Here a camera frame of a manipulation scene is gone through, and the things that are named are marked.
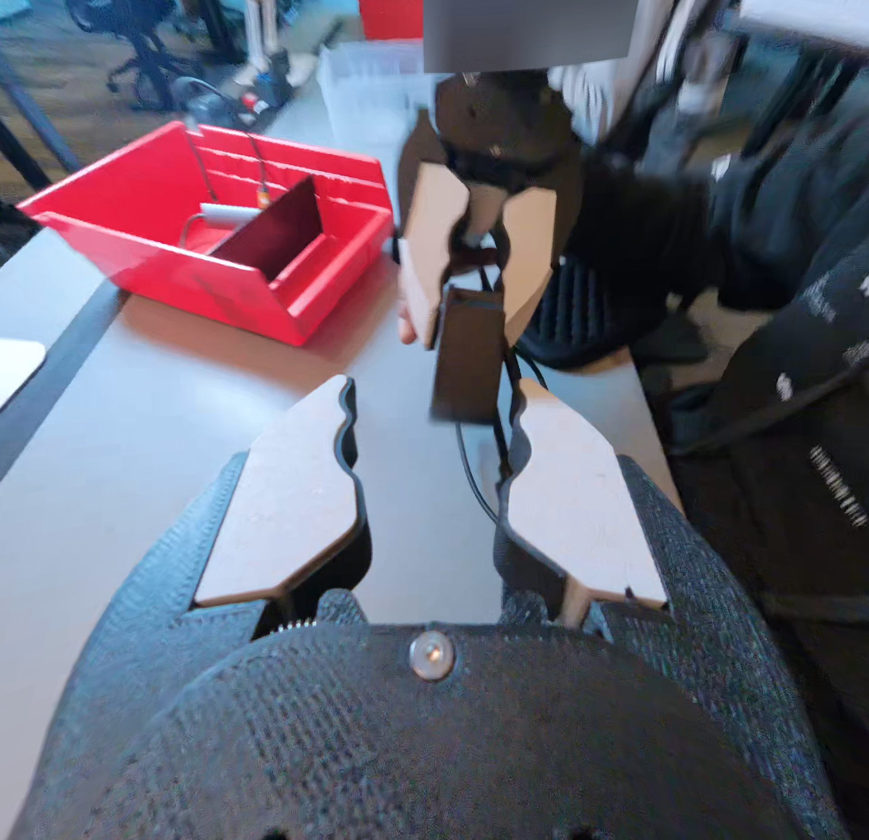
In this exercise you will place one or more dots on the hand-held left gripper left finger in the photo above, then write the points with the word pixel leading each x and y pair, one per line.
pixel 285 507

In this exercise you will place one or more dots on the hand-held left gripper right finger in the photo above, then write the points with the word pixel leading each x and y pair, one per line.
pixel 584 514

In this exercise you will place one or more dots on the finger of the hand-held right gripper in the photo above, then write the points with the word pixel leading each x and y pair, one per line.
pixel 431 229
pixel 533 243

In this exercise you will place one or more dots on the clear plastic bin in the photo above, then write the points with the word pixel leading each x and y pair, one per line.
pixel 366 93

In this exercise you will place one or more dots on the grey aluminium usb hub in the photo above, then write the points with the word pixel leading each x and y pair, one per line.
pixel 227 214

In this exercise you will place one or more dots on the red plastic bin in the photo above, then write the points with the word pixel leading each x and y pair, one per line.
pixel 136 256

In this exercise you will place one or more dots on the black chair armrest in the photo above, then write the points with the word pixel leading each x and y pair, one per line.
pixel 577 311

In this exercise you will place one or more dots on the black divider panel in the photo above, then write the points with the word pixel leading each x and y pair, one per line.
pixel 271 236

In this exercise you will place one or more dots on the black office chair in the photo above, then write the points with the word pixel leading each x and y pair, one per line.
pixel 129 12

